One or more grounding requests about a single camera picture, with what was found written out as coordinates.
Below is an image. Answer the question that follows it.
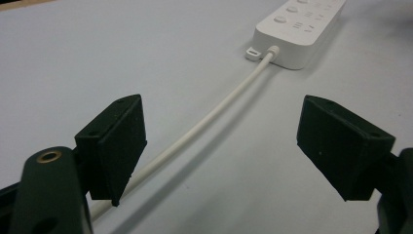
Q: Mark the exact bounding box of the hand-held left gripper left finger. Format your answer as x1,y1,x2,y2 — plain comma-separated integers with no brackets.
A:
74,94,148,208

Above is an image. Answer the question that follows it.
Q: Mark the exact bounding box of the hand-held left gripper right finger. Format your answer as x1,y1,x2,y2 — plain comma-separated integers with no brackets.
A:
295,95,396,203

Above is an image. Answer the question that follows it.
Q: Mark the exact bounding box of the white power strip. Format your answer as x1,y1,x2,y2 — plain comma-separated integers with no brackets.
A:
244,0,348,70

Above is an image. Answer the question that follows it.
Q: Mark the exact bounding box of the white power strip cable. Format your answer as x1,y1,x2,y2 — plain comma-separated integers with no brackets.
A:
89,45,281,222

